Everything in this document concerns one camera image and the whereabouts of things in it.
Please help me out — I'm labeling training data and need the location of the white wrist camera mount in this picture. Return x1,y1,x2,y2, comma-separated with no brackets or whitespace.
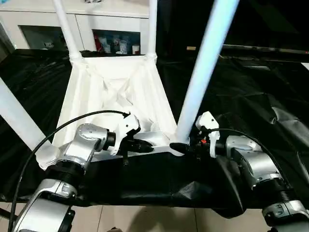
196,111,221,158
111,113,142,157

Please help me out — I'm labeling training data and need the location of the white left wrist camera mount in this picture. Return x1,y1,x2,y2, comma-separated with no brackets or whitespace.
111,113,142,157

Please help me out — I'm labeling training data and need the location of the black metal rail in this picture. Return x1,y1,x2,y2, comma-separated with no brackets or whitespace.
222,44,309,54

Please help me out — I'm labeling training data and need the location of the white cabinet with glass doors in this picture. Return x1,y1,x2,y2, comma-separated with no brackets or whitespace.
0,0,152,55

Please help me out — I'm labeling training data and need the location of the black mat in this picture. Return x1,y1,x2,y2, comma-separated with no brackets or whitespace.
0,47,309,219

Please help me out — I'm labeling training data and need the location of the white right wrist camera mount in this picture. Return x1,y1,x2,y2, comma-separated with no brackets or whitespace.
196,111,221,158

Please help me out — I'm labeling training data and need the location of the white plastic table top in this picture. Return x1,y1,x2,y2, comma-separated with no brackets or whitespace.
36,53,191,171

